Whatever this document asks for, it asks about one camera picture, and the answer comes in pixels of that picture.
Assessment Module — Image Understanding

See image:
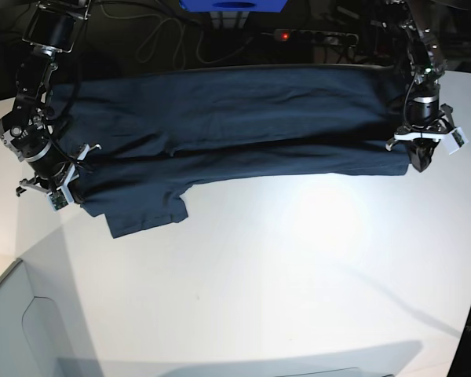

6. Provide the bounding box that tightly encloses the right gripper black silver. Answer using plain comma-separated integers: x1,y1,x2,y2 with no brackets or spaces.
0,114,73,163

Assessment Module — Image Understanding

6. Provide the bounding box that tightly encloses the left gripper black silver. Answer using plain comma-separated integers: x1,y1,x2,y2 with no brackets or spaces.
403,84,440,173

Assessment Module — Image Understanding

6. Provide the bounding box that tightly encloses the dark blue T-shirt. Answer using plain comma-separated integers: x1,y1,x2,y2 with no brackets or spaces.
60,65,410,238

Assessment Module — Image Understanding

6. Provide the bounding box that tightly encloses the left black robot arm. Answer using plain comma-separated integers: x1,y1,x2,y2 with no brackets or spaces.
381,1,451,172

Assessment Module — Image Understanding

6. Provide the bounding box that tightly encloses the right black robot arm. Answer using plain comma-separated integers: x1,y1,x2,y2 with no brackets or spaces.
0,1,91,192

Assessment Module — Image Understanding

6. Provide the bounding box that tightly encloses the blue box on stand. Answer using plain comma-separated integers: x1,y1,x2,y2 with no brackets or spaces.
179,0,287,13

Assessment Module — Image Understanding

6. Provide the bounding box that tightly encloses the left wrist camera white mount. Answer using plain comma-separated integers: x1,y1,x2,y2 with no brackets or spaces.
385,104,469,155

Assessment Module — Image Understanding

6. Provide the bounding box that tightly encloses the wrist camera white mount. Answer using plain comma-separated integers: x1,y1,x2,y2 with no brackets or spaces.
15,143,103,213
385,104,469,155

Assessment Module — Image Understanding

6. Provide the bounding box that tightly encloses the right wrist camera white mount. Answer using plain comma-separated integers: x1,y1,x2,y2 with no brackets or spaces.
15,143,103,213

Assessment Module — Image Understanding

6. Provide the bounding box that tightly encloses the power strip with red switch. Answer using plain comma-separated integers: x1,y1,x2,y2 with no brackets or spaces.
273,29,359,47

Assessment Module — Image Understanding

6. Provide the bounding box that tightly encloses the grey coiled cable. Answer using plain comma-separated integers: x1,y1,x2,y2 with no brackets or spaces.
135,13,256,68

